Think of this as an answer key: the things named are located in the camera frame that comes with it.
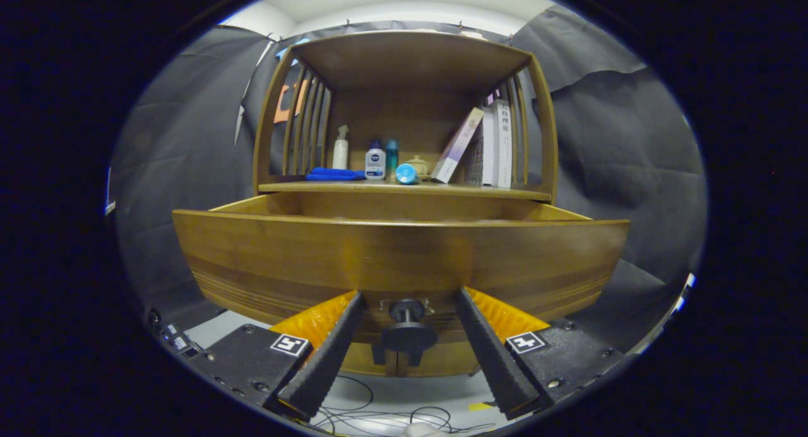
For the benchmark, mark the dark patterned book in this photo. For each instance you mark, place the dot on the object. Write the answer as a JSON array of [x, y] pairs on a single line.
[[476, 162]]

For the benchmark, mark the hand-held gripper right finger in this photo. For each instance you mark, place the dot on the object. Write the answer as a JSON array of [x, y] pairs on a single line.
[[489, 355]]

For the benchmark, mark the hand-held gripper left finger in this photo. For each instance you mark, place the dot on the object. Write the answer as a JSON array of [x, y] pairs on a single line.
[[328, 355]]

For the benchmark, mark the blue folded cloth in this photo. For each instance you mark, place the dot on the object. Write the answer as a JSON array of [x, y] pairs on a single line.
[[334, 173]]

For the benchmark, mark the black power strip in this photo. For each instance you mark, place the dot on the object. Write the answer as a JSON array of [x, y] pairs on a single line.
[[180, 342]]

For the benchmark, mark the white bottle with blue cap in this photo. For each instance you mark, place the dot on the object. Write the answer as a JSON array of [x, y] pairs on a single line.
[[375, 165]]

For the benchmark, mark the beige lidded tea cup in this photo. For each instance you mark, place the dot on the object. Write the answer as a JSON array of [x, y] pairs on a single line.
[[423, 165]]

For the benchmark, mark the white pump bottle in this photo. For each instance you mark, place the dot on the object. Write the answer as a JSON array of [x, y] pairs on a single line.
[[341, 156]]

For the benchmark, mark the teal blue bottle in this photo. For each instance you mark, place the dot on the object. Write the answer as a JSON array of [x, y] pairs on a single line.
[[392, 153]]

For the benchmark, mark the curved wooden drawer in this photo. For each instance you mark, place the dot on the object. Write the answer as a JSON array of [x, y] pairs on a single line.
[[404, 260]]

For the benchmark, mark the wooden cabinet door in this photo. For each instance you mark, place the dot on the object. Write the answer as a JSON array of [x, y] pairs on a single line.
[[363, 364], [448, 361]]

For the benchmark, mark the yellow tape strip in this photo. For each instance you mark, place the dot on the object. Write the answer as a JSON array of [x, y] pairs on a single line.
[[480, 407]]

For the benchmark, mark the wooden countertop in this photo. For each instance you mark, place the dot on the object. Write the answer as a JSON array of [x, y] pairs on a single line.
[[473, 189]]

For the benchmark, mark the brown wooden cabinet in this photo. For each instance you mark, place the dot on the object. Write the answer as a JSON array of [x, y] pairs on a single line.
[[410, 58]]

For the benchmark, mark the purple white book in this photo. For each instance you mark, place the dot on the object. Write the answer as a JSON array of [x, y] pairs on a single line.
[[456, 146]]

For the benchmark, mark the white blue gradient tube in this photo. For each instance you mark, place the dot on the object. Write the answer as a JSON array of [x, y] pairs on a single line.
[[406, 173]]

